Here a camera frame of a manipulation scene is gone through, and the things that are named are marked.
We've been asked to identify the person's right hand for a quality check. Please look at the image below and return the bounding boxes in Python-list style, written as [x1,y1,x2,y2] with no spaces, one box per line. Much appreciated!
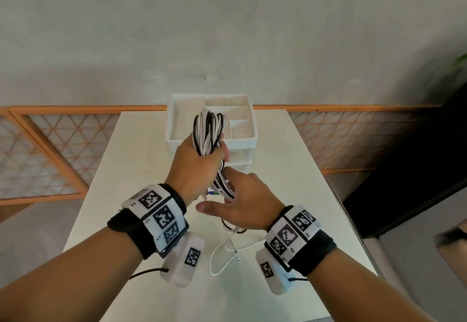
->
[196,166,286,232]

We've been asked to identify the person's left hand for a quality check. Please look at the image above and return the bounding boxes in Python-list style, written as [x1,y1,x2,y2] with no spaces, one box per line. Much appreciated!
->
[164,132,231,205]

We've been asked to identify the bundle of black white cables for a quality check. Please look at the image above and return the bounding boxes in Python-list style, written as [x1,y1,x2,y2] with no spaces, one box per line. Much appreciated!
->
[193,108,267,277]

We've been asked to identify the white drawer organizer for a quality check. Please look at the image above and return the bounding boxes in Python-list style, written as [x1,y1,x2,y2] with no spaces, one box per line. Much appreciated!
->
[165,93,259,175]

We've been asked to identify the person's right forearm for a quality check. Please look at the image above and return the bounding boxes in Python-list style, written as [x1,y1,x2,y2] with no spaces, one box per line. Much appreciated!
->
[306,248,438,322]

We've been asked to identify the person's left forearm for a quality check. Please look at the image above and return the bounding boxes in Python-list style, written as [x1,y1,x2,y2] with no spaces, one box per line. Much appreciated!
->
[0,229,145,322]

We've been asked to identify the white table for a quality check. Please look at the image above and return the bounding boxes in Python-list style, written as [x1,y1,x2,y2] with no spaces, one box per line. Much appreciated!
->
[62,109,384,322]

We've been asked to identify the black marker wristband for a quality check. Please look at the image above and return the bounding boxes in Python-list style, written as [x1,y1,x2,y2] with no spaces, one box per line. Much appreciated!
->
[263,205,337,277]
[107,183,190,260]

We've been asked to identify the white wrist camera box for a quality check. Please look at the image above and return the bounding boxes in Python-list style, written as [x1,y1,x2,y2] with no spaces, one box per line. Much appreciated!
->
[160,231,207,289]
[254,248,292,296]

